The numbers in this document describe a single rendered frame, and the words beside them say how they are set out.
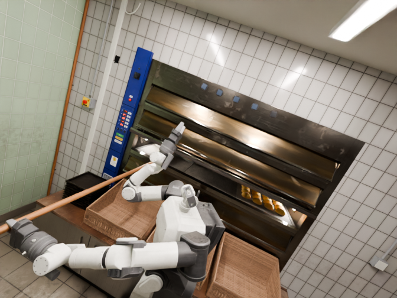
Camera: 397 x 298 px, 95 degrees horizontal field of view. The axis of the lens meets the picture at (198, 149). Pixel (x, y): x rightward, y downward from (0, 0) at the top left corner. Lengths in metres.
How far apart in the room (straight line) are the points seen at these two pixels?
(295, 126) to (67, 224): 2.12
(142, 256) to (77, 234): 1.31
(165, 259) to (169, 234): 0.15
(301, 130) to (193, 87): 1.01
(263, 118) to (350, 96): 0.64
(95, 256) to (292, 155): 1.53
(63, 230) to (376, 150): 2.67
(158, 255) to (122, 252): 0.13
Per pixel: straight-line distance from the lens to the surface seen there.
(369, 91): 1.93
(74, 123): 2.51
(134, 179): 1.16
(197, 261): 0.83
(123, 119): 2.04
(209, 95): 1.73
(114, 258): 0.80
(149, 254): 0.78
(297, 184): 1.86
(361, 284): 2.46
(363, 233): 2.19
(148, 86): 1.95
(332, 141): 1.84
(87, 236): 1.97
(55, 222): 2.15
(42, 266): 0.92
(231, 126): 1.70
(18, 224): 1.01
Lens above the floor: 1.92
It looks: 14 degrees down
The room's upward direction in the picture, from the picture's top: 22 degrees clockwise
